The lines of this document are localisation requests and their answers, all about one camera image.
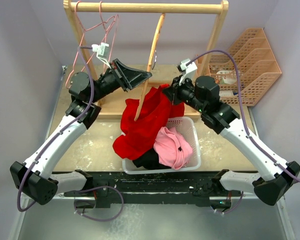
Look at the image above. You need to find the wooden hanger with metal hook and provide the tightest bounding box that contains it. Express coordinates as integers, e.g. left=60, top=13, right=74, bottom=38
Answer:
left=134, top=13, right=166, bottom=121

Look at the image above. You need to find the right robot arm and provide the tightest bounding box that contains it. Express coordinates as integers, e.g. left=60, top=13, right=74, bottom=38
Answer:
left=162, top=76, right=300, bottom=206

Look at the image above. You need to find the white box with red logo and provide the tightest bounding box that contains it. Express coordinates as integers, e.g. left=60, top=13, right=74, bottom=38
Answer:
left=219, top=90, right=234, bottom=98

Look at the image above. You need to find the pink wire hanger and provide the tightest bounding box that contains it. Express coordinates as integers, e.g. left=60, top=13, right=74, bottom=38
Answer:
left=63, top=0, right=108, bottom=89
left=90, top=0, right=119, bottom=62

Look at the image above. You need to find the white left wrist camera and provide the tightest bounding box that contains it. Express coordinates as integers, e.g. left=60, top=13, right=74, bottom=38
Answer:
left=91, top=42, right=110, bottom=67

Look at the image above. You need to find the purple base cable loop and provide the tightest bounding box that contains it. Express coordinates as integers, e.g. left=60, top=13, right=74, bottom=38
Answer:
left=73, top=184, right=125, bottom=223

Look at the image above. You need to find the peach plastic file organizer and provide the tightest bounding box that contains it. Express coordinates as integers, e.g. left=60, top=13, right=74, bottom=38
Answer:
left=205, top=28, right=282, bottom=107

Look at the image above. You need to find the pink t shirt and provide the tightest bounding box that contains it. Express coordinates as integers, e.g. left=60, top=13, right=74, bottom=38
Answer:
left=153, top=126, right=193, bottom=170

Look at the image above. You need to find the wooden clothes rack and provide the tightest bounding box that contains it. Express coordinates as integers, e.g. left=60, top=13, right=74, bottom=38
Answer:
left=71, top=0, right=229, bottom=120

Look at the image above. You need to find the white plastic basket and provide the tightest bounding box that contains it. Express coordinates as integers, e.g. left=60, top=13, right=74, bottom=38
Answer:
left=122, top=116, right=201, bottom=175

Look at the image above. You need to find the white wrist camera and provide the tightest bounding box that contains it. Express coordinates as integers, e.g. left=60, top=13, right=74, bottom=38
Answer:
left=91, top=42, right=110, bottom=67
left=177, top=58, right=198, bottom=86

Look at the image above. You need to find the black t shirt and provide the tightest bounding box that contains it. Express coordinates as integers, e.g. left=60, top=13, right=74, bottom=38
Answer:
left=132, top=148, right=170, bottom=170

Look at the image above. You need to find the aluminium rail frame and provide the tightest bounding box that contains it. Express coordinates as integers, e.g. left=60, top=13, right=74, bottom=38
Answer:
left=7, top=65, right=297, bottom=240

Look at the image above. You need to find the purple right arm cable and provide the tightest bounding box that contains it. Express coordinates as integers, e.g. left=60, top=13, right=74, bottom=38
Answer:
left=187, top=49, right=300, bottom=188

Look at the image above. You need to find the red t shirt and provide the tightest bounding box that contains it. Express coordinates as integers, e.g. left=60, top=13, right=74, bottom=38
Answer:
left=112, top=84, right=185, bottom=161

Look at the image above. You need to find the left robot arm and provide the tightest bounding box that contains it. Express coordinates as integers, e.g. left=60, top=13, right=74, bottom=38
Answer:
left=10, top=59, right=152, bottom=205

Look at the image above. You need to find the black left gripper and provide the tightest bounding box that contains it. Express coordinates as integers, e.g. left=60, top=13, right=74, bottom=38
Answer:
left=88, top=58, right=151, bottom=104

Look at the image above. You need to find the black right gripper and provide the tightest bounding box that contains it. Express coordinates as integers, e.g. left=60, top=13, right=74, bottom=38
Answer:
left=162, top=74, right=207, bottom=113

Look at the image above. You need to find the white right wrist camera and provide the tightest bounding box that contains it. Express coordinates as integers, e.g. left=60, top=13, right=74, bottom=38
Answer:
left=177, top=58, right=198, bottom=86

